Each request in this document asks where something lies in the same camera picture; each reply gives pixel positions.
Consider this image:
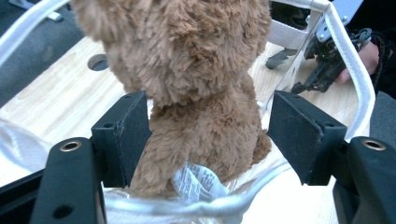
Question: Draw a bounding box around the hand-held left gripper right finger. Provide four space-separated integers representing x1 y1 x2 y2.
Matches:
266 90 348 187

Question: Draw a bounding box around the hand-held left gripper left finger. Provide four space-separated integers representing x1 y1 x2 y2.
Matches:
91 90 153 189

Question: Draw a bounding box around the brown teddy bear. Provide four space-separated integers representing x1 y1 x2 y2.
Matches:
70 0 273 203

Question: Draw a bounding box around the right hand-held gripper cable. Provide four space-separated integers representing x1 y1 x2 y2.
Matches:
349 27 394 94

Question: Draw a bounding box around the white metal desk frame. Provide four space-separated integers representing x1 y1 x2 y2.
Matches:
8 0 65 22

